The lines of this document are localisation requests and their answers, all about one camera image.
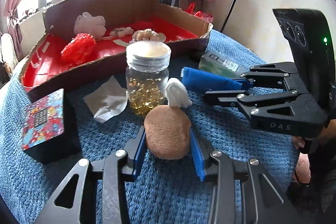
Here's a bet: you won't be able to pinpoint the blue sponge block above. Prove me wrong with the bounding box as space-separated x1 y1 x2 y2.
181 67 243 95

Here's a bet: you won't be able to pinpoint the tan round sponge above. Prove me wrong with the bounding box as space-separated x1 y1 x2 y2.
144 105 191 160

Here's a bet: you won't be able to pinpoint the white tissue sachet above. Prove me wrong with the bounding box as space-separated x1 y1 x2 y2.
83 76 128 123

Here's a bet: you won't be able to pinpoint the white sock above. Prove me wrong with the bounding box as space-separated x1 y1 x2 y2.
165 78 192 108

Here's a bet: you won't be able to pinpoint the cream crochet scrunchie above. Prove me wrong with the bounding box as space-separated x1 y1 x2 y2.
131 28 160 42

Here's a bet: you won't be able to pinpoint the red foam net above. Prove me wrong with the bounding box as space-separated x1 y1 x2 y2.
60 33 96 65

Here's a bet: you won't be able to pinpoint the white fluffy bow scrunchie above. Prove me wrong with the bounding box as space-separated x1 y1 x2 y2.
109 27 134 38

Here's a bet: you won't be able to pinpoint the white mesh bath pouf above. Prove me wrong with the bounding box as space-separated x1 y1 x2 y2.
73 12 106 39

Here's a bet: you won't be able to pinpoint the person's right hand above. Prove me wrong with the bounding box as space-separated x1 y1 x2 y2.
293 119 335 184

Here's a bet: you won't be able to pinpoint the clear green plastic box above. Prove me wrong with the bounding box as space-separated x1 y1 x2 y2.
198 51 246 79

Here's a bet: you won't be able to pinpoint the colourful patterned black box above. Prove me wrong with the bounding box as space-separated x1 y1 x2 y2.
22 89 81 164

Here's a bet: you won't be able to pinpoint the blue knitted blanket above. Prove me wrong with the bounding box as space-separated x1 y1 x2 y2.
0 29 300 224

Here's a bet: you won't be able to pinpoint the glass jar of capsules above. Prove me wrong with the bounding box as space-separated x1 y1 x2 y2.
125 41 171 117

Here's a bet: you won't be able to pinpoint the pink red plastic bags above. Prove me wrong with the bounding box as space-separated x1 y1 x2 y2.
185 2 214 23

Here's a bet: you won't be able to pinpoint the brown cardboard box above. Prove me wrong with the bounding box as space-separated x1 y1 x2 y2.
19 0 213 101

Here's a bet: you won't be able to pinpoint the black camera housing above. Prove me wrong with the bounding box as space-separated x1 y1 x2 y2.
273 9 335 115

